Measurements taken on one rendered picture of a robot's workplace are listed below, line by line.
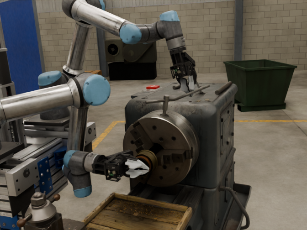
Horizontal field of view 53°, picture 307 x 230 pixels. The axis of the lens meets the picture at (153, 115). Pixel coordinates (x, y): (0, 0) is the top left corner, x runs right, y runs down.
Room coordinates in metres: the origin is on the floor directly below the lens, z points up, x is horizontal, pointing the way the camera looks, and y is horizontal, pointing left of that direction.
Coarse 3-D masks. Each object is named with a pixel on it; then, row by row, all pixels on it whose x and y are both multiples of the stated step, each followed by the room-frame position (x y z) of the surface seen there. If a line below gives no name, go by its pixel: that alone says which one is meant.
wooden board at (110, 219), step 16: (96, 208) 1.09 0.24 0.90; (112, 208) 1.11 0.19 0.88; (144, 208) 1.10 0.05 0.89; (160, 208) 1.10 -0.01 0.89; (176, 208) 1.07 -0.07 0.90; (96, 224) 1.02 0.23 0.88; (112, 224) 1.01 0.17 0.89; (128, 224) 1.00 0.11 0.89; (144, 224) 1.00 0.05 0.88; (160, 224) 0.99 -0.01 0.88; (176, 224) 0.99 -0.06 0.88
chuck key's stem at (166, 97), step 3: (165, 96) 1.22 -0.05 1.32; (168, 96) 1.22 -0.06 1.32; (165, 99) 1.22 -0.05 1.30; (168, 99) 1.22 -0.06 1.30; (165, 102) 1.22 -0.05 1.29; (168, 102) 1.22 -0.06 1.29; (165, 105) 1.22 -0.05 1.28; (162, 108) 1.23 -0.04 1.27; (165, 108) 1.22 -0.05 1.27; (165, 111) 1.22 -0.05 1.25; (165, 114) 1.23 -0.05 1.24
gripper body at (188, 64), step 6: (180, 48) 1.29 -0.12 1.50; (174, 54) 1.28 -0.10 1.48; (180, 54) 1.29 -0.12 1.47; (174, 60) 1.30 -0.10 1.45; (180, 60) 1.29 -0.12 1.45; (186, 60) 1.33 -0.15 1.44; (174, 66) 1.28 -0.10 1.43; (180, 66) 1.27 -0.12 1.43; (186, 66) 1.27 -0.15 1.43; (192, 66) 1.32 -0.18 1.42; (180, 72) 1.28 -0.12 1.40; (186, 72) 1.27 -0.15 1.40
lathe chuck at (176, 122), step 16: (160, 112) 1.27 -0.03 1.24; (128, 128) 1.25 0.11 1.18; (144, 128) 1.22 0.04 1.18; (160, 128) 1.19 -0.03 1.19; (176, 128) 1.16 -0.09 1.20; (128, 144) 1.26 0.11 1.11; (160, 144) 1.19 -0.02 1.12; (176, 144) 1.16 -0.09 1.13; (192, 144) 1.17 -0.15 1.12; (192, 160) 1.15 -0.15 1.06; (160, 176) 1.20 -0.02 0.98; (176, 176) 1.16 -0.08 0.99
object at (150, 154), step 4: (140, 152) 1.13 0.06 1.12; (144, 152) 1.11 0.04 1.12; (148, 152) 1.12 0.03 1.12; (152, 152) 1.12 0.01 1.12; (136, 156) 1.11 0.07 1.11; (140, 156) 1.09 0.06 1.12; (144, 156) 1.09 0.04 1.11; (148, 156) 1.09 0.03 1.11; (152, 156) 1.10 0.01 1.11; (140, 160) 1.07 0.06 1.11; (144, 160) 1.06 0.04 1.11; (148, 160) 1.08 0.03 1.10; (152, 160) 1.09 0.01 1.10; (156, 160) 1.11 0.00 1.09; (148, 164) 1.06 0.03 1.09; (152, 164) 1.08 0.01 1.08; (156, 164) 1.11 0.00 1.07; (152, 168) 1.08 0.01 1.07; (148, 172) 1.07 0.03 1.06
